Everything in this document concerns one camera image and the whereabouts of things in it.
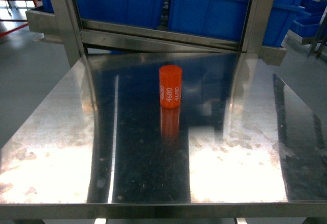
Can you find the orange cylindrical capacitor 4680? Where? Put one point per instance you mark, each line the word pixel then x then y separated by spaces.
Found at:
pixel 170 81

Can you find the right blue plastic crate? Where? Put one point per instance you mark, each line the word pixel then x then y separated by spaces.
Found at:
pixel 224 19

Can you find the small blue bin right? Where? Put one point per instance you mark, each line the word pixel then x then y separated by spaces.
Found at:
pixel 306 26

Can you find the stainless steel rack frame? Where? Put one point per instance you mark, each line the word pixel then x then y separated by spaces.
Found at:
pixel 65 26

